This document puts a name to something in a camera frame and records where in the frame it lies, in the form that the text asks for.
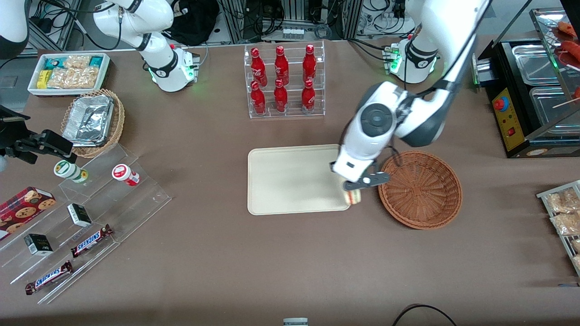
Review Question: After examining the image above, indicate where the aluminium foil container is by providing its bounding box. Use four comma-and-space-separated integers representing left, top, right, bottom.
62, 94, 115, 148

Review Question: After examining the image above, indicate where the glass warmer cover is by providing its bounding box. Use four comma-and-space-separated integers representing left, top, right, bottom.
526, 7, 580, 141

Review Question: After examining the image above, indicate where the clear acrylic stepped stand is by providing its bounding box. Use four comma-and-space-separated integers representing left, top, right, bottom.
0, 144, 172, 305

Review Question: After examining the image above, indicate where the green capped drink bottle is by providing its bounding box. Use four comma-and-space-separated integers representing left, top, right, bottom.
53, 159, 89, 184

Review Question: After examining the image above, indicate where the Snickers chocolate bar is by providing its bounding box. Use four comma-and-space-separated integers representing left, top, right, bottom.
25, 260, 73, 296
71, 224, 114, 259

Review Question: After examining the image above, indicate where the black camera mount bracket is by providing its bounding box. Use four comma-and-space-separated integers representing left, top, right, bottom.
0, 135, 40, 165

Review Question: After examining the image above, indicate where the red cola bottle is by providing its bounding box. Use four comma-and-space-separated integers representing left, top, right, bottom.
274, 79, 288, 113
275, 45, 290, 86
303, 44, 317, 83
251, 47, 268, 86
251, 81, 266, 115
301, 79, 316, 113

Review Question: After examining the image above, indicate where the black food warmer appliance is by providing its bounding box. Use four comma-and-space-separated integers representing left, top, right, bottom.
470, 38, 580, 159

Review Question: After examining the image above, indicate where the light tan wicker basket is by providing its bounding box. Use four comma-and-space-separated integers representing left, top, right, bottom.
60, 88, 126, 159

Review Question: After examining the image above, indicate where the clear acrylic bottle rack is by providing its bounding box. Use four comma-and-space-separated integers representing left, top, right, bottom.
244, 40, 326, 120

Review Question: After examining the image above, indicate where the red cookie box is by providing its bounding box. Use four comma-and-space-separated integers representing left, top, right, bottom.
0, 187, 57, 240

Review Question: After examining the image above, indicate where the red capped drink bottle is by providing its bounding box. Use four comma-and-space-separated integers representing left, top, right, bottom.
112, 163, 140, 187

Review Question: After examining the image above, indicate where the clear cracker bag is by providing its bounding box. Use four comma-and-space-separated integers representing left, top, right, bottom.
63, 55, 91, 69
47, 67, 99, 89

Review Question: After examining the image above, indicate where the black clamp piece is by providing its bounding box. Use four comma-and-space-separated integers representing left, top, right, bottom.
0, 106, 31, 124

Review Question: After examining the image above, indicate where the brown round wicker basket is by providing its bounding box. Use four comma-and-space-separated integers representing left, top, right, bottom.
377, 150, 463, 230

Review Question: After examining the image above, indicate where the grey snack display tray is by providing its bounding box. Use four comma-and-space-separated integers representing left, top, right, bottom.
536, 180, 580, 278

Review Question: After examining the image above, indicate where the black diagonal rod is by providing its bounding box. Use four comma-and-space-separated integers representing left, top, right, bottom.
492, 0, 535, 46

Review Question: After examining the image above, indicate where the small black carton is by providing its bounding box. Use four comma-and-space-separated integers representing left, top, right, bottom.
24, 234, 54, 256
67, 203, 93, 228

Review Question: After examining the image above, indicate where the black floor cable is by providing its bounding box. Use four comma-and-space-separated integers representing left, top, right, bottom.
392, 304, 458, 326

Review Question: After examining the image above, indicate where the beige rectangular tray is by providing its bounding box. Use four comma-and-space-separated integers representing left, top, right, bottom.
247, 144, 352, 216

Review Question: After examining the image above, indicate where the black bag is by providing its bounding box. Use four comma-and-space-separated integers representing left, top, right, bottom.
164, 0, 220, 47

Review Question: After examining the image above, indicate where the stainless steel pan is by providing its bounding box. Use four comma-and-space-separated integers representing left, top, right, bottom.
511, 43, 562, 86
529, 86, 580, 133

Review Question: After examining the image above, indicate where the white snack bin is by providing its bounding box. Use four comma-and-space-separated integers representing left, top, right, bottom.
27, 53, 111, 97

